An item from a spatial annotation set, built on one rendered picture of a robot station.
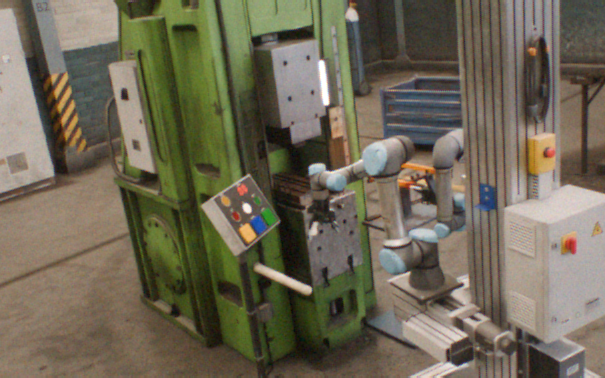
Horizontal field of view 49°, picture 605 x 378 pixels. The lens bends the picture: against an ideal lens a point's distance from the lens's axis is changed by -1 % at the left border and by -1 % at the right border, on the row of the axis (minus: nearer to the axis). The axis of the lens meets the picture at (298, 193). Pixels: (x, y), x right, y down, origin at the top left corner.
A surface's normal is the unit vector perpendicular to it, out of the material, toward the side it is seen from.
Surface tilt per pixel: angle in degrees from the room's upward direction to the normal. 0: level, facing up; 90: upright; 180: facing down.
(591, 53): 90
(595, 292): 90
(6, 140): 90
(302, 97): 90
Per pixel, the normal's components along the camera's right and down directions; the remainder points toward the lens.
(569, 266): 0.47, 0.23
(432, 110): -0.65, 0.32
